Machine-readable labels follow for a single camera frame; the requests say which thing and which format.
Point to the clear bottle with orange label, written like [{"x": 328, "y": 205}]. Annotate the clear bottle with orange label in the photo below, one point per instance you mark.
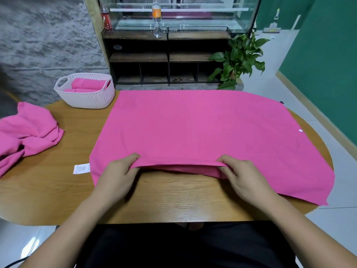
[{"x": 157, "y": 16}]

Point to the pile of pink cloths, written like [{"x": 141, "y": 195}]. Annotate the pile of pink cloths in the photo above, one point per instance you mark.
[{"x": 28, "y": 131}]

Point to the person's right forearm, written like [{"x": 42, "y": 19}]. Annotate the person's right forearm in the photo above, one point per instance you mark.
[{"x": 307, "y": 237}]

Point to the dark wooden shelf cabinet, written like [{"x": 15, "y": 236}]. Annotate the dark wooden shelf cabinet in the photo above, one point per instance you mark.
[{"x": 139, "y": 58}]

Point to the white woven plastic basket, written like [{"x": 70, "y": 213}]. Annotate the white woven plastic basket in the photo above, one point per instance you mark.
[{"x": 89, "y": 100}]

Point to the person's right hand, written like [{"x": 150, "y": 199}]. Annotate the person's right hand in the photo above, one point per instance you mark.
[{"x": 245, "y": 181}]

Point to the red label cola bottle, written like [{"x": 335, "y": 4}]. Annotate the red label cola bottle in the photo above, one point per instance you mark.
[{"x": 106, "y": 19}]

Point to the white mop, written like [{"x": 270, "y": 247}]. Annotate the white mop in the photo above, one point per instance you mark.
[{"x": 271, "y": 29}]

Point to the pink towel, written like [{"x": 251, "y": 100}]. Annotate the pink towel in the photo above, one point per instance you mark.
[
  {"x": 89, "y": 84},
  {"x": 212, "y": 125},
  {"x": 81, "y": 90}
]

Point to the person's left forearm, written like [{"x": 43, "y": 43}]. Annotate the person's left forearm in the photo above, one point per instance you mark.
[{"x": 67, "y": 237}]

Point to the person's left hand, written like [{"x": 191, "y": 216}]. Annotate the person's left hand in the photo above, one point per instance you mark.
[{"x": 117, "y": 181}]

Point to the glass display case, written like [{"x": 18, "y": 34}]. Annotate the glass display case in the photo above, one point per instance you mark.
[{"x": 189, "y": 14}]

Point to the green potted plant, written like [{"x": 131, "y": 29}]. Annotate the green potted plant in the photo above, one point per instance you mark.
[{"x": 237, "y": 61}]

